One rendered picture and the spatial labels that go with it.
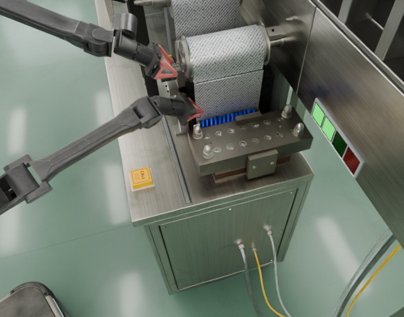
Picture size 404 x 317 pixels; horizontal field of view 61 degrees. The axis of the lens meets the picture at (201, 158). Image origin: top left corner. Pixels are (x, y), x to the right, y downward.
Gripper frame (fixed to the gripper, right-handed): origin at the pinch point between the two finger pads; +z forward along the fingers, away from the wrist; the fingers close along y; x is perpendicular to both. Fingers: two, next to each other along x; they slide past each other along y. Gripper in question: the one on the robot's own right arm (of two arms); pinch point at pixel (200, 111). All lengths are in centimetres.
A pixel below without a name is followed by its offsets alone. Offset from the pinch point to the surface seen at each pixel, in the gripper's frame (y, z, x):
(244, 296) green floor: 43, 62, -84
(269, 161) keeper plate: 25.1, 14.6, 2.3
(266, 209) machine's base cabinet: 30.6, 28.9, -19.2
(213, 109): 1.1, 3.5, 2.9
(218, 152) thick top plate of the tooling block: 16.5, 0.2, -3.2
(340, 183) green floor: 9, 140, -33
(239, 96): 2.7, 9.1, 10.9
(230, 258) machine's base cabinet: 31, 40, -58
